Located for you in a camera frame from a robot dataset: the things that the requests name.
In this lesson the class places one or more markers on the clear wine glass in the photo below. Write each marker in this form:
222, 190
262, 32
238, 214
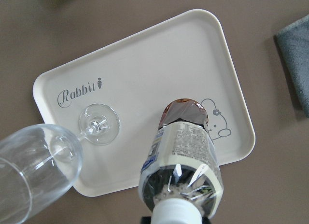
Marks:
40, 163

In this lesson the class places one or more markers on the grey folded cloth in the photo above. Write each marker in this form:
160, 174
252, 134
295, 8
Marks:
293, 41

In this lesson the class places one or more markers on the cream serving tray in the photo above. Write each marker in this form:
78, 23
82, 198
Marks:
183, 57

